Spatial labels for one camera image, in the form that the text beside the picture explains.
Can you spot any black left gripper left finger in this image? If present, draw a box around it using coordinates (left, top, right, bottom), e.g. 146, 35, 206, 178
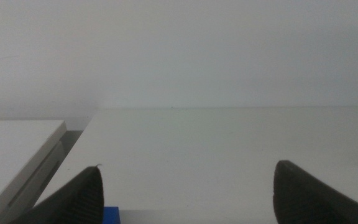
9, 166, 105, 224

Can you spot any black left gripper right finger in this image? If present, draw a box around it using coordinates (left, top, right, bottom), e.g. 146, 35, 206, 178
272, 159, 358, 224

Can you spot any blue cube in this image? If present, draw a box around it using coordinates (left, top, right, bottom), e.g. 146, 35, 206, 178
102, 206, 121, 224

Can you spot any white side table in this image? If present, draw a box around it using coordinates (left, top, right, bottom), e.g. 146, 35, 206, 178
0, 119, 68, 224

